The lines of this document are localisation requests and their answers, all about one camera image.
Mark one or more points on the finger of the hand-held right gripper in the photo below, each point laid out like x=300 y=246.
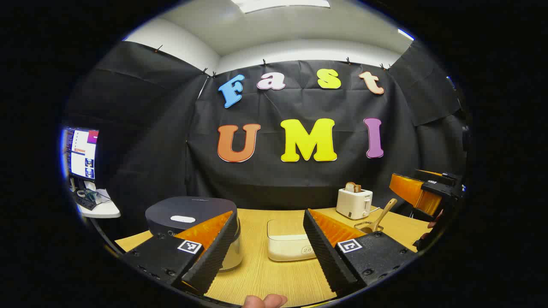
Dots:
x=411 y=190
x=430 y=173

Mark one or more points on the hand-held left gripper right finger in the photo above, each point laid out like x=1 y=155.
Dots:
x=325 y=252

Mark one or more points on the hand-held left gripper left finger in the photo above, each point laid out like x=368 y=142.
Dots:
x=214 y=252

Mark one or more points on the wooden spoon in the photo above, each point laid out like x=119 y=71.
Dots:
x=386 y=213

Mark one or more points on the clear box of rice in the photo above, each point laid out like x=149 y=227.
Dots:
x=287 y=244

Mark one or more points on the black silver rice cooker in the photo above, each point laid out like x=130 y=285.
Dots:
x=188 y=207

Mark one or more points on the white toaster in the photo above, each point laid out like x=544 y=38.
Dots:
x=353 y=203

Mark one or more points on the toasted bread slice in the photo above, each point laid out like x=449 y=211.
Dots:
x=352 y=187

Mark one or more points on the black backdrop cloth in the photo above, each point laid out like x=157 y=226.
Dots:
x=278 y=184

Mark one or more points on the white side table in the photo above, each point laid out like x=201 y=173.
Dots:
x=107 y=208

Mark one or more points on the black keyboard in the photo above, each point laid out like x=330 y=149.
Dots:
x=85 y=202

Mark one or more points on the computer monitor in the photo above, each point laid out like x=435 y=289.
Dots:
x=82 y=152

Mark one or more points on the ceiling light panel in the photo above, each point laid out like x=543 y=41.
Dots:
x=280 y=4

